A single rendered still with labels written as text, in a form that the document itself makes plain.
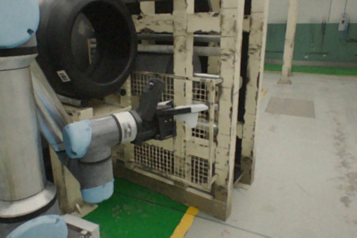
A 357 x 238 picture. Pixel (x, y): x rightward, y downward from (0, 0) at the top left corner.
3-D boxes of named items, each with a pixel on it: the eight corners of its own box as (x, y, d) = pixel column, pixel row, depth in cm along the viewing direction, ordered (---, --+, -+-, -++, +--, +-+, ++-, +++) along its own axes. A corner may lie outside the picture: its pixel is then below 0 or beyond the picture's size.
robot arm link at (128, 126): (105, 112, 66) (121, 116, 59) (122, 108, 69) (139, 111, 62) (109, 142, 67) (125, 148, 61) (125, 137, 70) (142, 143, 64)
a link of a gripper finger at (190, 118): (209, 124, 73) (175, 127, 73) (207, 103, 72) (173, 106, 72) (211, 127, 70) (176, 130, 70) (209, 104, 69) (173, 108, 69)
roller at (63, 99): (48, 88, 157) (50, 95, 159) (41, 92, 154) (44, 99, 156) (87, 97, 138) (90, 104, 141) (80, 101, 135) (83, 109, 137)
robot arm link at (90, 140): (62, 155, 61) (58, 119, 58) (108, 142, 68) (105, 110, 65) (75, 169, 55) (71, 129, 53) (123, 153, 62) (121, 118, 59)
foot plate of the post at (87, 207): (42, 213, 191) (42, 209, 190) (75, 194, 212) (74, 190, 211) (66, 228, 177) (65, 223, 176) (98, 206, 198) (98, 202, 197)
